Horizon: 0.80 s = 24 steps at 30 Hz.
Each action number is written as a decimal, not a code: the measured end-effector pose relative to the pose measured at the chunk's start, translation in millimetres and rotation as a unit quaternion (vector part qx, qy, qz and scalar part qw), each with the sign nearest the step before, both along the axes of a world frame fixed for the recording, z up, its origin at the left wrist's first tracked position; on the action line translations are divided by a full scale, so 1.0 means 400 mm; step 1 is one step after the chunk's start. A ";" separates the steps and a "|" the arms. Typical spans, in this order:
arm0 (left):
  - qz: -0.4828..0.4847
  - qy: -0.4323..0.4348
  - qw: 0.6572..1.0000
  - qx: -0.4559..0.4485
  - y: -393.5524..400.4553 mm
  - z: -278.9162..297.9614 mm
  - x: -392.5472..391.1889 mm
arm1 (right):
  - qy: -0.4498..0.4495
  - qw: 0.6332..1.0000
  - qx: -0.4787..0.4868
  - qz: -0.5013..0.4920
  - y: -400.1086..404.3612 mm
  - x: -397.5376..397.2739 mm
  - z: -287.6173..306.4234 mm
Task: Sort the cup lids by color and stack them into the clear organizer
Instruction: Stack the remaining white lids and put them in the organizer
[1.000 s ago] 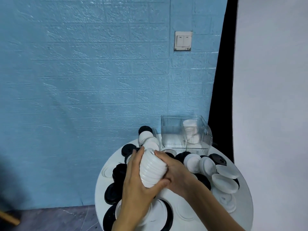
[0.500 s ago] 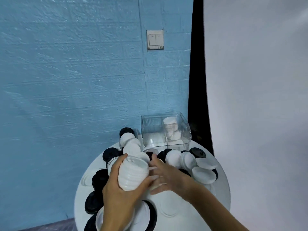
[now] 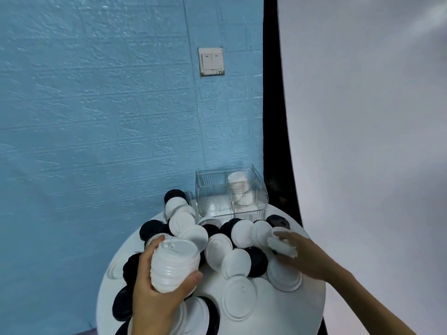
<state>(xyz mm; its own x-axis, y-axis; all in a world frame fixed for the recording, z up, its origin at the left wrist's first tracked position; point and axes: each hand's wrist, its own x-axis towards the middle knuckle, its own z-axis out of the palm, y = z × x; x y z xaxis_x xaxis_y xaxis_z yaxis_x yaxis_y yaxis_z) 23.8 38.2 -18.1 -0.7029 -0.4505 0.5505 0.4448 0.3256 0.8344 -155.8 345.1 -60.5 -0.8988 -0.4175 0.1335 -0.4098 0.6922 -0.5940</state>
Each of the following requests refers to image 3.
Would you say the person's right hand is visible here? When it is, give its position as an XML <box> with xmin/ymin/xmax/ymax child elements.
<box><xmin>273</xmin><ymin>231</ymin><xmax>336</xmax><ymax>281</ymax></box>

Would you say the person's left hand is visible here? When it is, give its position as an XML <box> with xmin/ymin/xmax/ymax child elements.
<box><xmin>131</xmin><ymin>235</ymin><xmax>203</xmax><ymax>335</ymax></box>

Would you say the white plastic cup lid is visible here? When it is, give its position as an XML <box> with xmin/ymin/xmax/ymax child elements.
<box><xmin>267</xmin><ymin>236</ymin><xmax>298</xmax><ymax>258</ymax></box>

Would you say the stack of nested white lids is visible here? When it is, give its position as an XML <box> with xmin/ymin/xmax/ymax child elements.
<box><xmin>227</xmin><ymin>172</ymin><xmax>253</xmax><ymax>206</ymax></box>
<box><xmin>150</xmin><ymin>239</ymin><xmax>202</xmax><ymax>294</ymax></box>

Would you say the person's right forearm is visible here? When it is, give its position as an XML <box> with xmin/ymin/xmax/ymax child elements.
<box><xmin>323</xmin><ymin>260</ymin><xmax>418</xmax><ymax>335</ymax></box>

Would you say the pile of black lids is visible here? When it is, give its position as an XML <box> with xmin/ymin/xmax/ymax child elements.
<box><xmin>112</xmin><ymin>189</ymin><xmax>290</xmax><ymax>335</ymax></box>

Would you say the pile of white lids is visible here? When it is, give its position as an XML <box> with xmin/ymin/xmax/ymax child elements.
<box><xmin>106</xmin><ymin>197</ymin><xmax>303</xmax><ymax>335</ymax></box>

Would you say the clear plastic container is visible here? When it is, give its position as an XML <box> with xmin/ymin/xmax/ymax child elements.
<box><xmin>195</xmin><ymin>164</ymin><xmax>269</xmax><ymax>220</ymax></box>

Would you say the black backdrop edge strip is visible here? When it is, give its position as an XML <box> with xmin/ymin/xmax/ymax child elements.
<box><xmin>263</xmin><ymin>0</ymin><xmax>304</xmax><ymax>227</ymax></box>

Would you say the white backdrop sheet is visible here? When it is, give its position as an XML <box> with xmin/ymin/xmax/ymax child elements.
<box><xmin>277</xmin><ymin>0</ymin><xmax>447</xmax><ymax>335</ymax></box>

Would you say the white wall light switch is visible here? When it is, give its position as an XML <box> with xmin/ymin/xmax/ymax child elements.
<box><xmin>198</xmin><ymin>47</ymin><xmax>225</xmax><ymax>77</ymax></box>

